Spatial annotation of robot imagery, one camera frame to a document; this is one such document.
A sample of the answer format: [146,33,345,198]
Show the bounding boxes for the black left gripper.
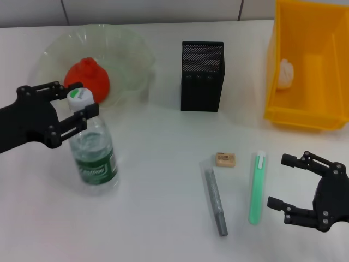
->
[0,80,100,154]

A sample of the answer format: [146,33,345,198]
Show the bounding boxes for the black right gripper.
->
[267,150,349,233]

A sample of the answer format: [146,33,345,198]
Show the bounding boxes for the orange fruit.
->
[64,57,111,104]

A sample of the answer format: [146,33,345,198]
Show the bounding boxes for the green pen white cap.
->
[248,150,267,225]

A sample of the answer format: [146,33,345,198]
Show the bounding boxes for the clear water bottle green label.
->
[66,87,120,196]

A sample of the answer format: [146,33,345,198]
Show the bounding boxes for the beige eraser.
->
[214,152,237,168]

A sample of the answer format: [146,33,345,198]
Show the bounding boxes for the grey marker pen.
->
[198,160,228,237]

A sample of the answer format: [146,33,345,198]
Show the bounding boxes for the white paper ball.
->
[276,58,296,91]

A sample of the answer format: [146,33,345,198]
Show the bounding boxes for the green glass fruit plate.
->
[36,23,157,110]

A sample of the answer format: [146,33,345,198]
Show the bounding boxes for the black mesh pen holder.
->
[180,40,227,112]

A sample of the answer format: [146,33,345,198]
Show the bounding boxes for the yellow plastic bin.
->
[263,0,349,133]

